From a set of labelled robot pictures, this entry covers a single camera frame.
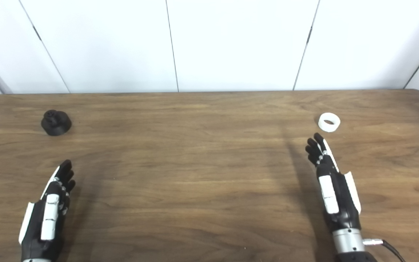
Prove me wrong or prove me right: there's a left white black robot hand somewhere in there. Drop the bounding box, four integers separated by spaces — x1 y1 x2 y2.
19 159 76 262

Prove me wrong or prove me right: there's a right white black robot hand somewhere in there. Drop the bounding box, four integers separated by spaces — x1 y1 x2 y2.
305 133 362 233

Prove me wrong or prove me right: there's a white ring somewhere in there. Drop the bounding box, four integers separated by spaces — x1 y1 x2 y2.
318 112 341 133

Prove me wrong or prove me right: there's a round black part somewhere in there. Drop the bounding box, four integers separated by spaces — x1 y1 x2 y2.
41 110 72 136

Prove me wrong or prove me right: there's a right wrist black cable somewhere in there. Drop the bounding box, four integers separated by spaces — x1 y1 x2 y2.
362 238 407 262

